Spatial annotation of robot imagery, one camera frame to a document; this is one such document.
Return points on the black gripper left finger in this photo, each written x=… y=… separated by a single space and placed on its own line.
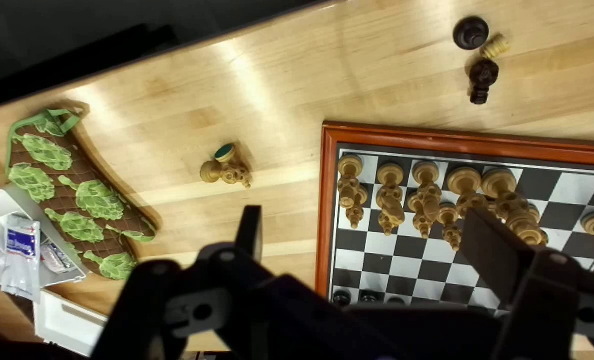
x=249 y=237

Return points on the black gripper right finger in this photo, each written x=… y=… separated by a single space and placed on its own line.
x=505 y=263

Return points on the light wooden piece lying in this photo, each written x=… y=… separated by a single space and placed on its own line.
x=229 y=167

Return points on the dark chess piece lying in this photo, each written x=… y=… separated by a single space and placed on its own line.
x=482 y=74

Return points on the green brown patterned wooden board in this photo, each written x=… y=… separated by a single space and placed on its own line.
x=94 y=219

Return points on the dark chess piece standing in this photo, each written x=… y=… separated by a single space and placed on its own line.
x=470 y=33

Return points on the white plastic tray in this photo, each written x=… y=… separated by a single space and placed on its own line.
x=66 y=325

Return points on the small light wooden pawn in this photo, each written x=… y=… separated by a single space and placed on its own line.
x=495 y=46

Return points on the clear plastic packet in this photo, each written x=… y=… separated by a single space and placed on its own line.
x=32 y=252

